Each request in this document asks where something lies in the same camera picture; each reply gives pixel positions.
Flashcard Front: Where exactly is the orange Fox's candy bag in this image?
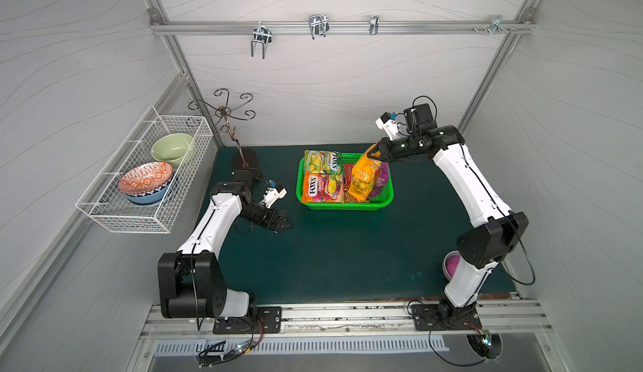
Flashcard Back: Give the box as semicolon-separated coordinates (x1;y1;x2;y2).
301;172;344;204

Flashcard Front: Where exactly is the metal loop hook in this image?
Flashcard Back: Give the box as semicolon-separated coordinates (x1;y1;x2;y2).
308;15;330;40

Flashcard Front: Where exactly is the metal double hook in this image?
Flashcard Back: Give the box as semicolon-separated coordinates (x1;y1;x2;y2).
251;25;272;59

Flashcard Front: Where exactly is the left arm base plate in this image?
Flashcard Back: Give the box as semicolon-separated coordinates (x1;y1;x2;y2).
212;306;283;335

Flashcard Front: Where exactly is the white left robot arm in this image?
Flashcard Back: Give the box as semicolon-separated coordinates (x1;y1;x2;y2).
157;170;292;323

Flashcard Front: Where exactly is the yellow candy bag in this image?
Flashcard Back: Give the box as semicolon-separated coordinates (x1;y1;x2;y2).
348;144;382;202

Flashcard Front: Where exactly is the purple bowl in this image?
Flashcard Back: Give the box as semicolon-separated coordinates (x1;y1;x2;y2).
442;251;460;282

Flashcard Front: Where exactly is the green Fox's candy bag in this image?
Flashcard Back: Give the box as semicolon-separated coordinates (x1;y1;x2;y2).
303;150;344;175

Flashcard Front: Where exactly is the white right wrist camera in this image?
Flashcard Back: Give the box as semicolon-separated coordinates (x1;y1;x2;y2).
376;113;403;140

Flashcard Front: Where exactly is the light green bowl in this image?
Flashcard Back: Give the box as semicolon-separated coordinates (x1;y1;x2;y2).
151;133;196;170

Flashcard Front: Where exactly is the copper wire stand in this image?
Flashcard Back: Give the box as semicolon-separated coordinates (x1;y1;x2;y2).
188;88;261;178

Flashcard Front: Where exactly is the green plastic basket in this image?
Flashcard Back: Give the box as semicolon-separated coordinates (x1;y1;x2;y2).
296;158;395;211

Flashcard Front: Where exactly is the purple candy bag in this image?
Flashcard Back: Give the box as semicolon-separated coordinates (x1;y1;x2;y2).
369;163;389;197

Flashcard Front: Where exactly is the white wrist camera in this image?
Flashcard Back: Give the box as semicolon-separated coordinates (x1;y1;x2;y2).
261;180;287;209
376;113;403;140

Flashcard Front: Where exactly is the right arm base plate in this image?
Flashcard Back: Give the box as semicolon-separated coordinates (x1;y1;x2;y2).
409;299;482;332

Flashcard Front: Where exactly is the aluminium top rail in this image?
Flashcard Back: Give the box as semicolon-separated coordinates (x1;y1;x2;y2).
151;20;537;37

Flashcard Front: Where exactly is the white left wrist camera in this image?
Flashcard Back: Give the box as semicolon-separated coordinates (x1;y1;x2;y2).
261;180;287;209

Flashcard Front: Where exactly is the white wire wall basket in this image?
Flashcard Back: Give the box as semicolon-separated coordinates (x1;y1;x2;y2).
76;107;213;234

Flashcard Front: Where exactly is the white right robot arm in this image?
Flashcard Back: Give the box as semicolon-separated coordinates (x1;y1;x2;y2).
367;102;528;309

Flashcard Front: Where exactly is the small metal hook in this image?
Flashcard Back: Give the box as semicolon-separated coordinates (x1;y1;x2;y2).
369;15;379;35

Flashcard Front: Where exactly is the metal bracket hook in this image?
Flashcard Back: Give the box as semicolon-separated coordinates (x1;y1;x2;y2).
472;15;517;36

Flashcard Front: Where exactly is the orange patterned bowl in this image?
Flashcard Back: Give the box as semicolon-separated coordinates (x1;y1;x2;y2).
118;161;173;195

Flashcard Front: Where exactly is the blue bowl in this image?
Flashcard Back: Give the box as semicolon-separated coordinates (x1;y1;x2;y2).
122;177;174;206

